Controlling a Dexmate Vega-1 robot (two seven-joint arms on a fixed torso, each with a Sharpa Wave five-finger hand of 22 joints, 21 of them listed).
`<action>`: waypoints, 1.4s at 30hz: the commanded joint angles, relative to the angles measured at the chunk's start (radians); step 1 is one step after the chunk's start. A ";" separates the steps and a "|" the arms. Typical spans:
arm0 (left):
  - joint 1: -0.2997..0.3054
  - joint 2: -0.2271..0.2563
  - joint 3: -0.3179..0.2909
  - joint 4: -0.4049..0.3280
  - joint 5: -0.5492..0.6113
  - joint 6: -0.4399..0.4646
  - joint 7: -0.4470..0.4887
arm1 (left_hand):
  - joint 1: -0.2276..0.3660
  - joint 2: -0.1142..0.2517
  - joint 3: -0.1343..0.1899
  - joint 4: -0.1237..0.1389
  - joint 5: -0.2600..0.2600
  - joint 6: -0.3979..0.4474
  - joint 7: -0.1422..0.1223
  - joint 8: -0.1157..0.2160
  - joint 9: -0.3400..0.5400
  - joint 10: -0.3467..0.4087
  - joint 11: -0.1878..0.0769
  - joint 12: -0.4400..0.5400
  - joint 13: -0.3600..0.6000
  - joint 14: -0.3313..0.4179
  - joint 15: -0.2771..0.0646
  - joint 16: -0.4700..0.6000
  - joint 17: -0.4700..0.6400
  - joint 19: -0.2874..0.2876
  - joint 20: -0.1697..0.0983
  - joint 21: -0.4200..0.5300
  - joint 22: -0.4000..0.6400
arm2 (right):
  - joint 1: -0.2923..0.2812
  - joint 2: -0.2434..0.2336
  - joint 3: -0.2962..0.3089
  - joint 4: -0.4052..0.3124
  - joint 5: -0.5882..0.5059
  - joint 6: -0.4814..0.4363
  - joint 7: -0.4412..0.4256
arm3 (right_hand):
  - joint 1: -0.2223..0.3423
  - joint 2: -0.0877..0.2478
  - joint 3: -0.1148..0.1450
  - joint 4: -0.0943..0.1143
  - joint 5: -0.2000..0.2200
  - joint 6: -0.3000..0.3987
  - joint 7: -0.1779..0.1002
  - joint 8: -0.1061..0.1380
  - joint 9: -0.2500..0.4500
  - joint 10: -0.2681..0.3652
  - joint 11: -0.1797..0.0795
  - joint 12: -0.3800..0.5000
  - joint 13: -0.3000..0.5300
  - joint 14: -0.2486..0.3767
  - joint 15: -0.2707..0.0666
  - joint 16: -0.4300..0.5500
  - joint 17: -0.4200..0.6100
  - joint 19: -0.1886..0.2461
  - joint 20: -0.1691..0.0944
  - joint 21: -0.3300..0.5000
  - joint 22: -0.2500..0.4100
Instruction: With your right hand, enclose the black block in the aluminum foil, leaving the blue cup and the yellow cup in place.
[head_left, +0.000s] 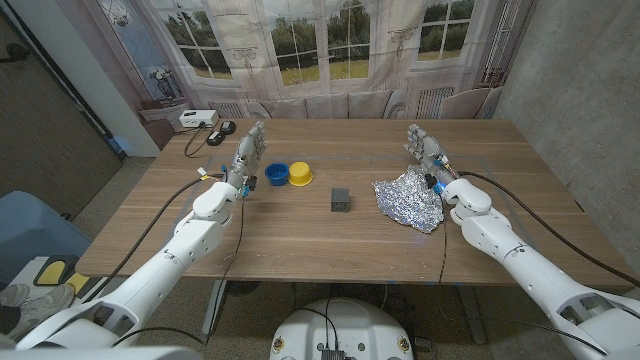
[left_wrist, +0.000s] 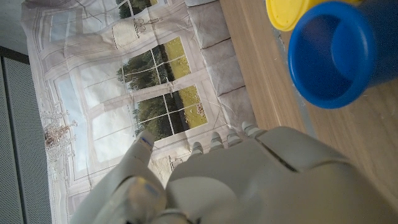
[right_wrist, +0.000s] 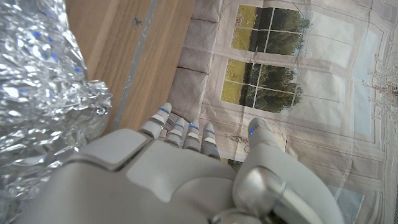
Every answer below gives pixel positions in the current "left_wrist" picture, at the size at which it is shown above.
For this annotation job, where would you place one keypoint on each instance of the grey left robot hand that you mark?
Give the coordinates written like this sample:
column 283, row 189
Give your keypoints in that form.
column 248, row 180

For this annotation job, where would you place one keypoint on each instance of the blue plastic cup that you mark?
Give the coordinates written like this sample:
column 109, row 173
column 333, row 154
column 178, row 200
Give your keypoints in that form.
column 329, row 62

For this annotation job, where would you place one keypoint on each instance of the yellow plastic cup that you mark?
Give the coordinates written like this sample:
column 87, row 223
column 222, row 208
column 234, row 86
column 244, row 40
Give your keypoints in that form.
column 284, row 14

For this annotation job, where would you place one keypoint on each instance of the printed window backdrop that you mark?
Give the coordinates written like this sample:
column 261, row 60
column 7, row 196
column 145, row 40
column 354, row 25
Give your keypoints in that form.
column 102, row 81

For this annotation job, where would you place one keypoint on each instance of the grey perforated panel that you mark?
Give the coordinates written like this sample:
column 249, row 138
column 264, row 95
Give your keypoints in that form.
column 21, row 149

